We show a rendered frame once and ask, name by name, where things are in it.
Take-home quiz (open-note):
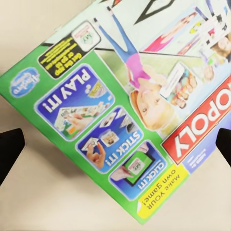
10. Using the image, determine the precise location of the board game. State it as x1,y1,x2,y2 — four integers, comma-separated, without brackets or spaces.
0,0,231,225

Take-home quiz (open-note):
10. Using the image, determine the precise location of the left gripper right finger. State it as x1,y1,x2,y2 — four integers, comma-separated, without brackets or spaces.
215,128,231,166

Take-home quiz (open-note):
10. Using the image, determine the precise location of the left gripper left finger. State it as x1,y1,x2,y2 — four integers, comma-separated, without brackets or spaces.
0,128,25,185

